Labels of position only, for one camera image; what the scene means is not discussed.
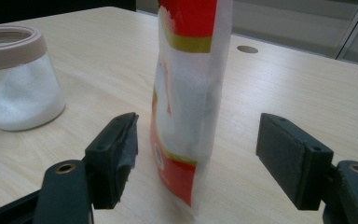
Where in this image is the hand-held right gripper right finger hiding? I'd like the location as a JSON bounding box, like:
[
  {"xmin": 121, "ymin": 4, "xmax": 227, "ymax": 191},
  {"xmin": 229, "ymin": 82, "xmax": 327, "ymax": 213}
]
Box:
[{"xmin": 255, "ymin": 112, "xmax": 335, "ymax": 211}]

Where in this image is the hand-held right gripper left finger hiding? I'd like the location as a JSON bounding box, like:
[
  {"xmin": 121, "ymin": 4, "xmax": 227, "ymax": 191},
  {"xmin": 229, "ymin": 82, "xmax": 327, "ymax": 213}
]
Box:
[{"xmin": 84, "ymin": 112, "xmax": 140, "ymax": 210}]

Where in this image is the red and white sugar pouch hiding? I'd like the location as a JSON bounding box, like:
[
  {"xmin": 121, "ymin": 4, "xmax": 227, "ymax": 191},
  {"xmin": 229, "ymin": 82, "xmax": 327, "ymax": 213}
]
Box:
[{"xmin": 149, "ymin": 0, "xmax": 234, "ymax": 218}]

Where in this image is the clear glass jar with lid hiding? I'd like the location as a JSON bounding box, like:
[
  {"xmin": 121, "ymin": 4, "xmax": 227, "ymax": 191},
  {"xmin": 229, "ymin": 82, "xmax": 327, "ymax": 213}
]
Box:
[{"xmin": 0, "ymin": 25, "xmax": 66, "ymax": 132}]

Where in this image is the metal stand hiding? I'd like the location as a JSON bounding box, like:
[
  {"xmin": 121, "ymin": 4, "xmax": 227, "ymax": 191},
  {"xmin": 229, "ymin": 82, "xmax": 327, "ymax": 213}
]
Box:
[{"xmin": 333, "ymin": 0, "xmax": 358, "ymax": 68}]

